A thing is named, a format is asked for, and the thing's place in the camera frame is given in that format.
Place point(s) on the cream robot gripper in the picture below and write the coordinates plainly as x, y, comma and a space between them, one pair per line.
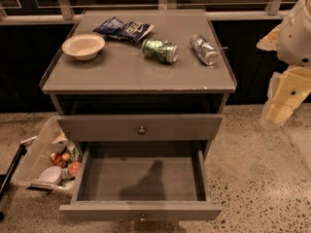
295, 38

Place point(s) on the grey drawer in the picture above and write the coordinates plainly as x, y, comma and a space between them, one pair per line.
142, 181
140, 127

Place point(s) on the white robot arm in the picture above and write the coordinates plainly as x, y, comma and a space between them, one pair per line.
291, 39

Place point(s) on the grey drawer cabinet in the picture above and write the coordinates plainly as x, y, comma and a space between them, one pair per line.
121, 80

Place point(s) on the silver crushed can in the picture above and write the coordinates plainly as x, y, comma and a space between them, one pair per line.
205, 52

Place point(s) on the green soda can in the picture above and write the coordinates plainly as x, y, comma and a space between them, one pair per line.
160, 50

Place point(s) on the blue chip bag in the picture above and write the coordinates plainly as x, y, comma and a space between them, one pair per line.
131, 31

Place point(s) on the white paper bowl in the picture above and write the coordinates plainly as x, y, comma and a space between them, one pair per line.
83, 47

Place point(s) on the red apple in bin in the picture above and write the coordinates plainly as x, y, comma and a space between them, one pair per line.
74, 168

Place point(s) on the clear plastic storage bin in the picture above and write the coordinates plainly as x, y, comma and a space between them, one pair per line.
50, 148

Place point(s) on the white cup in bin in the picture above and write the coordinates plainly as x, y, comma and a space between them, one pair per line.
51, 175

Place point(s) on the metal railing with glass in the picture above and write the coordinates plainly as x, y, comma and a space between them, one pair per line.
20, 12

